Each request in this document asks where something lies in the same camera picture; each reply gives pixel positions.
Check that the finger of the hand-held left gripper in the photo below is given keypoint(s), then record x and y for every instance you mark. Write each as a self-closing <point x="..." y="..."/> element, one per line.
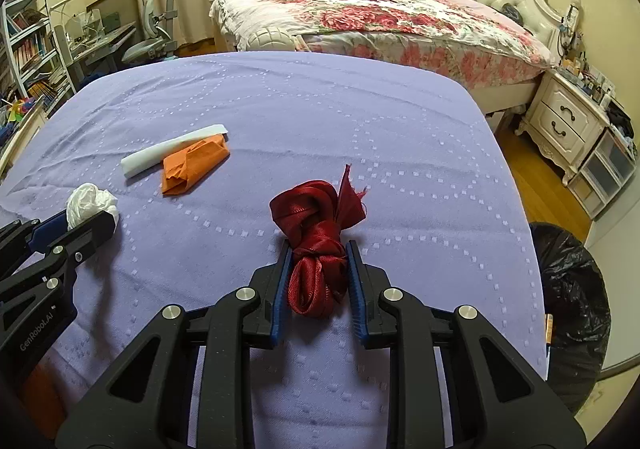
<point x="82" y="236"/>
<point x="47" y="231"/>

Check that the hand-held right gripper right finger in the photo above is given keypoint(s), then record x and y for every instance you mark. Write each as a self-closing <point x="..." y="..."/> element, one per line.
<point x="356" y="294"/>

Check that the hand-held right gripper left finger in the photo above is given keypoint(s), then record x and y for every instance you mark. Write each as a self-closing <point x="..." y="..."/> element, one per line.
<point x="282" y="294"/>

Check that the white tissue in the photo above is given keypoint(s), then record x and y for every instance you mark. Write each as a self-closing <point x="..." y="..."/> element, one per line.
<point x="87" y="199"/>

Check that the dark red ribbon bundle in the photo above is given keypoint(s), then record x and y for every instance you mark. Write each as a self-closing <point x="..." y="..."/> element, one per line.
<point x="312" y="229"/>

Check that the orange cloth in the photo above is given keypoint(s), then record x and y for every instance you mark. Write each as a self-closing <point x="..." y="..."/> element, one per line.
<point x="192" y="166"/>

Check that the bin with black bag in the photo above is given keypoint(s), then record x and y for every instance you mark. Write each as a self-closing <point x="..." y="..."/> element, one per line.
<point x="570" y="289"/>

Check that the white foam strip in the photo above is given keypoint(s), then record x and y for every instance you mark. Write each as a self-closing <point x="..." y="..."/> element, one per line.
<point x="150" y="156"/>

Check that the colourful toys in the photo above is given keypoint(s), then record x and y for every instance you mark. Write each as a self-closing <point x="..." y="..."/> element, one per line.
<point x="17" y="111"/>

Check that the purple table cover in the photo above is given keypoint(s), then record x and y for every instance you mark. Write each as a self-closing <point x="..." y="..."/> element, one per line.
<point x="325" y="119"/>

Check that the bookshelf with books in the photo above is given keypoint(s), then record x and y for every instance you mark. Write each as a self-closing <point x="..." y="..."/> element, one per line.
<point x="30" y="49"/>

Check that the grey study desk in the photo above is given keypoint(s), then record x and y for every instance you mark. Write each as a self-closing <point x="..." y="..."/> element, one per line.
<point x="100" y="44"/>

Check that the grey desk chair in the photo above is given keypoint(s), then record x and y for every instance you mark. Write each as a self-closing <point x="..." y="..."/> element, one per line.
<point x="150" y="36"/>

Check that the white nightstand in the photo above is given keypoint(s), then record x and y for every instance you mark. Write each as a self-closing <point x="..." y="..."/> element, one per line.
<point x="560" y="114"/>

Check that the clear plastic drawer unit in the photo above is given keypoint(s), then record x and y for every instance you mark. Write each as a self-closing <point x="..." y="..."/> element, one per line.
<point x="605" y="169"/>

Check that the floral bedding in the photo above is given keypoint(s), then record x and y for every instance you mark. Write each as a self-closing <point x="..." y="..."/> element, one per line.
<point x="375" y="14"/>

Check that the dark clothes pile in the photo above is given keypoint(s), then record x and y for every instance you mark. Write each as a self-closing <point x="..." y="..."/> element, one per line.
<point x="622" y="121"/>

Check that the bottles and clutter on nightstand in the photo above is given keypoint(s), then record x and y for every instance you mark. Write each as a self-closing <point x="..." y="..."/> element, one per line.
<point x="585" y="69"/>

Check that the black item on bed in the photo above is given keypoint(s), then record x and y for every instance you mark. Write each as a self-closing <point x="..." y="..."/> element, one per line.
<point x="512" y="13"/>

